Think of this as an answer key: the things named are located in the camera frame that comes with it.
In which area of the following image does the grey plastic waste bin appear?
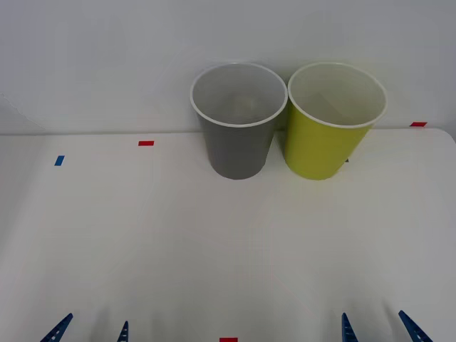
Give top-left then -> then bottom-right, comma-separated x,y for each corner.
190,62 -> 289,180

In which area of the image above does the yellow-green plastic waste bin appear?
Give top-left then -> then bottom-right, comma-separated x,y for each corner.
287,62 -> 388,181

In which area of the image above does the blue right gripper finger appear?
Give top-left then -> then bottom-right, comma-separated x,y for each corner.
341,312 -> 361,342
398,309 -> 434,342

